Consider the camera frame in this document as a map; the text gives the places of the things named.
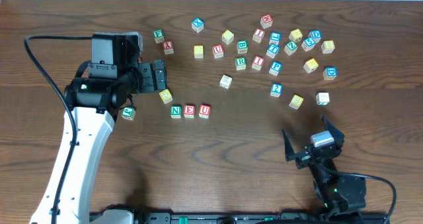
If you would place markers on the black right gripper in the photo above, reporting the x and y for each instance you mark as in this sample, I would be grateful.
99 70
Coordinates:
310 153

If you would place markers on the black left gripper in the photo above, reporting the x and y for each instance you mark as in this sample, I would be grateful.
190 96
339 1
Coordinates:
159 75

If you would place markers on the green N block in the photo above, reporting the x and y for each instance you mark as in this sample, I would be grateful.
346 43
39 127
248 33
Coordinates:
176 112

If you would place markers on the red E block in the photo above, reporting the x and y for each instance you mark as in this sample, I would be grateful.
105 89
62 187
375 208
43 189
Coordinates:
189 111

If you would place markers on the red u block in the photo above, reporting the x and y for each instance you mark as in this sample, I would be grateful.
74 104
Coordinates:
218 51
204 111

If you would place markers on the green R block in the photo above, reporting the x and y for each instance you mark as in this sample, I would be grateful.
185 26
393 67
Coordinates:
240 63

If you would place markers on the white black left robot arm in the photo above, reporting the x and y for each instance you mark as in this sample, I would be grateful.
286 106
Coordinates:
93 106

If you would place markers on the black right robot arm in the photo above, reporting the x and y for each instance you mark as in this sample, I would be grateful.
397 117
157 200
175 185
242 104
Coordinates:
341 193

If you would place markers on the yellow block left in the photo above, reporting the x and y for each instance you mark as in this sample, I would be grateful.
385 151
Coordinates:
166 96

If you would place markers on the red Y block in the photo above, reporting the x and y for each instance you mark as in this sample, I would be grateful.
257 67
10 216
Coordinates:
168 47

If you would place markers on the green F block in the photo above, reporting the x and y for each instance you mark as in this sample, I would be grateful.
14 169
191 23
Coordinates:
158 36

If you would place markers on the yellow O block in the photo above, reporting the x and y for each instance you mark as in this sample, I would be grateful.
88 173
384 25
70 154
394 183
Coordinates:
198 51

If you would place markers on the white green block right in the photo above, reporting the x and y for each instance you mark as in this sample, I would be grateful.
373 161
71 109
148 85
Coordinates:
322 99

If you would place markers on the yellow S block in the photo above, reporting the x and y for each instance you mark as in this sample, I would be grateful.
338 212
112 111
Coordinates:
296 101

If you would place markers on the green J block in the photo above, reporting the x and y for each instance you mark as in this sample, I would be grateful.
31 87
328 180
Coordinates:
128 113

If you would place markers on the blue X block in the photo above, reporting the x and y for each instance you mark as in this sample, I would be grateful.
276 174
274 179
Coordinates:
197 25

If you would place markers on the plain white wooden block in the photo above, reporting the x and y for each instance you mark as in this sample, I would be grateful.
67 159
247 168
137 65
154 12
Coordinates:
225 81

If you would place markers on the blue 2 block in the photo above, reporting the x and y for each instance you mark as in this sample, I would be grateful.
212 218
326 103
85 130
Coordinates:
276 90

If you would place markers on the blue D block lower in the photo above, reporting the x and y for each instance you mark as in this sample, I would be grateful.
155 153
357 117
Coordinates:
330 73

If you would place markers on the blue d block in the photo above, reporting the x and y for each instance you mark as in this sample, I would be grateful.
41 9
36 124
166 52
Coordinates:
330 73
315 35

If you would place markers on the yellow block top middle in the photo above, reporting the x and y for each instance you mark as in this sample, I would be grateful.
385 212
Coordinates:
227 37

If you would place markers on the green B block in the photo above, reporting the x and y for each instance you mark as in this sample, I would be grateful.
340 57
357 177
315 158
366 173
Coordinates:
242 46

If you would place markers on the blue P block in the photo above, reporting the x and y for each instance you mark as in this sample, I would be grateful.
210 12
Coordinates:
275 68

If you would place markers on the red I block lower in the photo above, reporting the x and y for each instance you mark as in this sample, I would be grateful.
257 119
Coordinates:
257 63

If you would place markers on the red i block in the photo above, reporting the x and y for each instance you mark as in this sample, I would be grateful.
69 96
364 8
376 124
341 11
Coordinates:
257 63
258 35

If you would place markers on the yellow 8 block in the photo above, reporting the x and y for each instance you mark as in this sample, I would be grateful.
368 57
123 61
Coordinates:
327 46

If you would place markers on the green Z block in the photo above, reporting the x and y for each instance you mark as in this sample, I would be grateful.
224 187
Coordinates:
290 48

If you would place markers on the blue S block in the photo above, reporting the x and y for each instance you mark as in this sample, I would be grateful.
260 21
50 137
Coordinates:
308 44

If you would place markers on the blue T block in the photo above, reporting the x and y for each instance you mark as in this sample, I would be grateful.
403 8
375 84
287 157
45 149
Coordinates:
272 50

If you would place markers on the red I block upper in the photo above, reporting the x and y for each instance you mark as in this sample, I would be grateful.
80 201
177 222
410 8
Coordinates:
258 35

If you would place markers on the blue D block upper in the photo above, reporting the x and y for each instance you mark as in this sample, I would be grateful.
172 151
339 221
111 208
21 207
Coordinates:
315 35

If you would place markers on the yellow block upper right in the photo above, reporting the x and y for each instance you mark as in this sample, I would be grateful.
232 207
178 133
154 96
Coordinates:
295 35

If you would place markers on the blue L block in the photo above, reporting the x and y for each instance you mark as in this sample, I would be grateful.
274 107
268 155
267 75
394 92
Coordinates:
275 38

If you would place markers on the red H block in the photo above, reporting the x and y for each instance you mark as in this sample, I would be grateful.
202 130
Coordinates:
266 21

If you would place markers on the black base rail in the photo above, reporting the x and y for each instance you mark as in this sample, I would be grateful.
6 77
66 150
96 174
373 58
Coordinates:
125 216

